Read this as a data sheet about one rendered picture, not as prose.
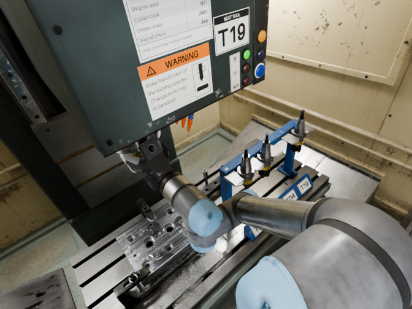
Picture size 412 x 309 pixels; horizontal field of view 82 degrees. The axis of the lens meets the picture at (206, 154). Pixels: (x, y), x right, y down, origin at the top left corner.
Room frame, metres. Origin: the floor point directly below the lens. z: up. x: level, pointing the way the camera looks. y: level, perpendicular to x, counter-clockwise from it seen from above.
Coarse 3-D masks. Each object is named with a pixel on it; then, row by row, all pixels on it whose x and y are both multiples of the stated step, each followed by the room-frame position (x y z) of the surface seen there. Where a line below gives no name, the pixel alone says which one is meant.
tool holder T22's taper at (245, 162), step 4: (248, 156) 0.62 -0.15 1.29; (244, 160) 0.62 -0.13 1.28; (248, 160) 0.62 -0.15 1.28; (244, 164) 0.61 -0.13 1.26; (248, 164) 0.61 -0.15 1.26; (240, 168) 0.63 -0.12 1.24; (244, 168) 0.61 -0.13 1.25; (248, 168) 0.61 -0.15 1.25; (244, 172) 0.61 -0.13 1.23; (248, 172) 0.61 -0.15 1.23
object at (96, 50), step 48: (0, 0) 0.67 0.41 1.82; (48, 0) 0.36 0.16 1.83; (96, 0) 0.39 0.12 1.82; (240, 0) 0.54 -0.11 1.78; (48, 48) 0.35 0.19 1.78; (96, 48) 0.38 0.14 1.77; (240, 48) 0.54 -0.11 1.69; (96, 96) 0.36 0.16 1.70; (144, 96) 0.40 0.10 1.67; (96, 144) 0.35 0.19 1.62
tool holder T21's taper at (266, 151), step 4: (264, 144) 0.68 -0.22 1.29; (268, 144) 0.68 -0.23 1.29; (264, 148) 0.68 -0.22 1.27; (268, 148) 0.68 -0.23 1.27; (260, 152) 0.70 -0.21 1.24; (264, 152) 0.68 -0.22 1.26; (268, 152) 0.67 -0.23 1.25; (260, 156) 0.69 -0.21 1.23; (264, 156) 0.67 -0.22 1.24; (268, 156) 0.67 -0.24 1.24
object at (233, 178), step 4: (232, 172) 0.63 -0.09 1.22; (236, 172) 0.63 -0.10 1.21; (224, 176) 0.62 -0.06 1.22; (228, 176) 0.61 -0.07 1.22; (232, 176) 0.61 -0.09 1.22; (236, 176) 0.61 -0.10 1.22; (240, 176) 0.61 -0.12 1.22; (228, 180) 0.59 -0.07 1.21; (232, 180) 0.59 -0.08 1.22; (236, 180) 0.59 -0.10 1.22; (240, 180) 0.59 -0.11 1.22; (244, 180) 0.58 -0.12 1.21; (232, 184) 0.57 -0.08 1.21; (236, 184) 0.57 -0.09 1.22; (240, 184) 0.57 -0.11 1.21
